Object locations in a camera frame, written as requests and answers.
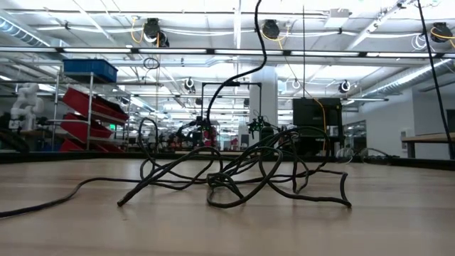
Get black hanging cable loop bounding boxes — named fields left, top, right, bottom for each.
left=143, top=56, right=161, bottom=70

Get thin dark cord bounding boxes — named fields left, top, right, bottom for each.
left=0, top=0, right=353, bottom=220

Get black aluminium table frame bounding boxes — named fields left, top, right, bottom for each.
left=0, top=150, right=455, bottom=171

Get thin black diagonal pole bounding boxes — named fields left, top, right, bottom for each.
left=416, top=0, right=455, bottom=159

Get silver ceiling duct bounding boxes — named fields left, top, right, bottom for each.
left=0, top=16, right=50, bottom=49

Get black cabinet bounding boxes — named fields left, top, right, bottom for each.
left=291, top=97, right=344, bottom=150

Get wooden workbench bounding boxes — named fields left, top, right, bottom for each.
left=400, top=132, right=455, bottom=159

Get white ceiling box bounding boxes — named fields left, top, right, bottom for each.
left=323, top=7, right=353, bottom=28

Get blue plastic storage bin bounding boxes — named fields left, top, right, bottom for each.
left=63, top=58, right=119, bottom=83

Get black office chair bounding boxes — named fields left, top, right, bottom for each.
left=258, top=127, right=277, bottom=156

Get white building column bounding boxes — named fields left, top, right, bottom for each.
left=250, top=65, right=279, bottom=150

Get black ceiling cable reel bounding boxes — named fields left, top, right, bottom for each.
left=262, top=19, right=281, bottom=40
left=429, top=22, right=454, bottom=43
left=143, top=17, right=170, bottom=48

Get black-framed eyeglasses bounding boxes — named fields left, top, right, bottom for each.
left=335, top=146, right=401, bottom=166

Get distant black rig frame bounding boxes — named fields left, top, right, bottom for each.
left=200, top=80, right=263, bottom=150

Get yellow hanging cable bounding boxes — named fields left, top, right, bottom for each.
left=260, top=23, right=328, bottom=154

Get red plastic storage bin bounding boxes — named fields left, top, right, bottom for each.
left=59, top=112, right=114, bottom=143
left=62, top=87, right=129, bottom=124
left=58, top=138, right=125, bottom=153

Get black machine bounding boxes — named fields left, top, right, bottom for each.
left=0, top=112, right=31, bottom=154

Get metal shelf rack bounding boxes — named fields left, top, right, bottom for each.
left=49, top=70, right=132, bottom=153

